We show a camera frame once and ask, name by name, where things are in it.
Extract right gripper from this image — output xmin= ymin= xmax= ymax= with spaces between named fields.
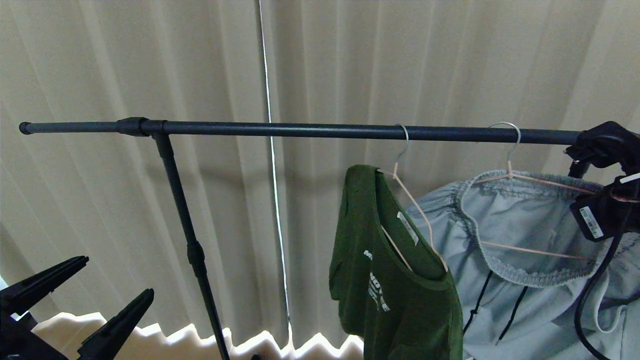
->
xmin=570 ymin=174 xmax=640 ymax=244

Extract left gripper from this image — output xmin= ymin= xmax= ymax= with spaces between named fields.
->
xmin=0 ymin=255 xmax=155 ymax=360

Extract pale grey shorts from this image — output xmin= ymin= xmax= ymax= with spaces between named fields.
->
xmin=404 ymin=169 xmax=640 ymax=360

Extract pink clothes hanger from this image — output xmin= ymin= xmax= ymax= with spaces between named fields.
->
xmin=377 ymin=123 xmax=450 ymax=274
xmin=472 ymin=121 xmax=599 ymax=262

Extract green long-sleeved shirt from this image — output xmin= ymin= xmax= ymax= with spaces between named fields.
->
xmin=328 ymin=163 xmax=465 ymax=360

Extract black clothes rack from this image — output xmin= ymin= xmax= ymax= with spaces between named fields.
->
xmin=18 ymin=117 xmax=592 ymax=360

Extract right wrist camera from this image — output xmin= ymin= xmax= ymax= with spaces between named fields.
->
xmin=563 ymin=120 xmax=640 ymax=177

